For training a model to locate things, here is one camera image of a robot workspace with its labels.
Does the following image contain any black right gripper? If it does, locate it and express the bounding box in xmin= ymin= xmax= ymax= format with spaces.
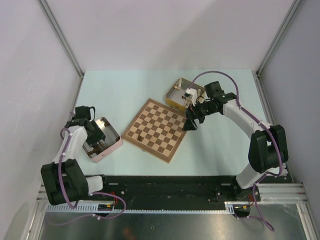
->
xmin=182 ymin=97 xmax=218 ymax=132

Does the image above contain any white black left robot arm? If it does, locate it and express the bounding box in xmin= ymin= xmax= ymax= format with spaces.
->
xmin=40 ymin=106 xmax=111 ymax=209

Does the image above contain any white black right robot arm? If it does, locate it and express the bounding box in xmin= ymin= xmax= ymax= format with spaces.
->
xmin=182 ymin=81 xmax=289 ymax=201

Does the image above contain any dark chess pieces pile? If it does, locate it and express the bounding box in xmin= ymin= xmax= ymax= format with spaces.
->
xmin=87 ymin=141 xmax=106 ymax=158

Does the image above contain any wooden folding chess board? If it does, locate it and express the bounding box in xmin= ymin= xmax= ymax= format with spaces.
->
xmin=121 ymin=98 xmax=186 ymax=163

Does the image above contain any pink metal tin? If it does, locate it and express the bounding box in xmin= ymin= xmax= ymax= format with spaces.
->
xmin=83 ymin=117 xmax=123 ymax=163

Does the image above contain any yellow metal tin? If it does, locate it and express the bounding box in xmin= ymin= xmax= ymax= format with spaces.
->
xmin=165 ymin=77 xmax=206 ymax=112

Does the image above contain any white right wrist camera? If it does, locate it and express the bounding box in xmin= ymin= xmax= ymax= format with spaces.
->
xmin=184 ymin=88 xmax=198 ymax=106

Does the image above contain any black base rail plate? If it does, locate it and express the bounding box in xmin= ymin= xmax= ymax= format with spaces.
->
xmin=102 ymin=175 xmax=263 ymax=211

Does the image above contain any white cable duct strip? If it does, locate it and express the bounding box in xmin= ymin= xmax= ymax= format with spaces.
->
xmin=46 ymin=201 xmax=236 ymax=214

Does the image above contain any left aluminium corner post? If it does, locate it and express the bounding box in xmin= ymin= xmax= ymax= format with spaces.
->
xmin=37 ymin=0 xmax=84 ymax=79

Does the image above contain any aluminium corner post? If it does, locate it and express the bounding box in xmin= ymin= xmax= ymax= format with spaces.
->
xmin=37 ymin=0 xmax=84 ymax=79
xmin=256 ymin=0 xmax=305 ymax=78

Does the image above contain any aluminium front frame rail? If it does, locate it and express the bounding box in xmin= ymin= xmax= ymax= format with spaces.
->
xmin=36 ymin=182 xmax=307 ymax=204

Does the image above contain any right aluminium corner post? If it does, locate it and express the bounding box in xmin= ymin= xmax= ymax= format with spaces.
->
xmin=256 ymin=0 xmax=305 ymax=78

